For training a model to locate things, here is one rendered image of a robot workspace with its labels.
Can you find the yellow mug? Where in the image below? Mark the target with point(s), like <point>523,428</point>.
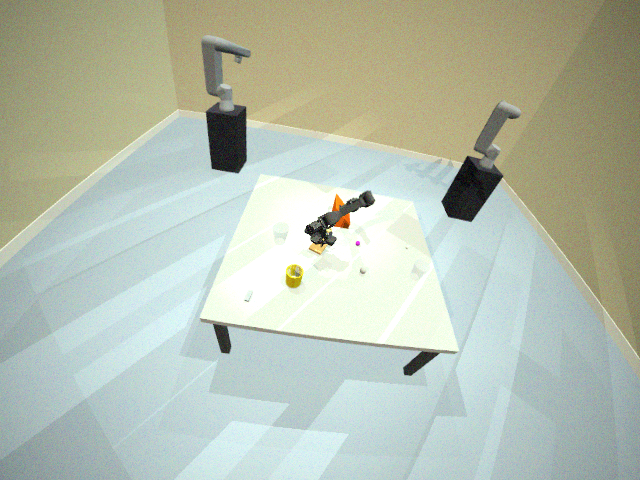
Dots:
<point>294,275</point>

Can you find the clear plastic cup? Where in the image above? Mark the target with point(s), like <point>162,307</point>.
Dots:
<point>280,230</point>
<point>419,269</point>

